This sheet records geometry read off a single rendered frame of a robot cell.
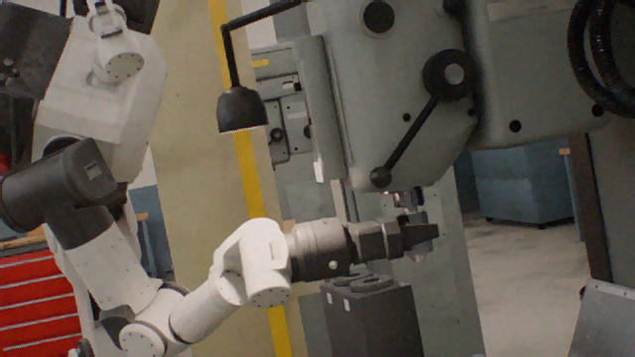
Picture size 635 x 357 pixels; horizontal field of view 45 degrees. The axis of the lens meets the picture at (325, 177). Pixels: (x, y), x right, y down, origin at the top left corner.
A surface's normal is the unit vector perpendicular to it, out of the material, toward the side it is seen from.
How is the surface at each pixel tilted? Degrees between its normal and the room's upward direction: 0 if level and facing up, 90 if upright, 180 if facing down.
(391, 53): 90
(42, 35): 59
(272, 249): 53
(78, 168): 78
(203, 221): 90
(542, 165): 90
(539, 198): 90
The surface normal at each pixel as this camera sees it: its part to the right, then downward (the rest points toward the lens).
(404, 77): 0.23, 0.01
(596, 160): -0.96, 0.19
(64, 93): 0.30, -0.55
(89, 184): 0.90, -0.36
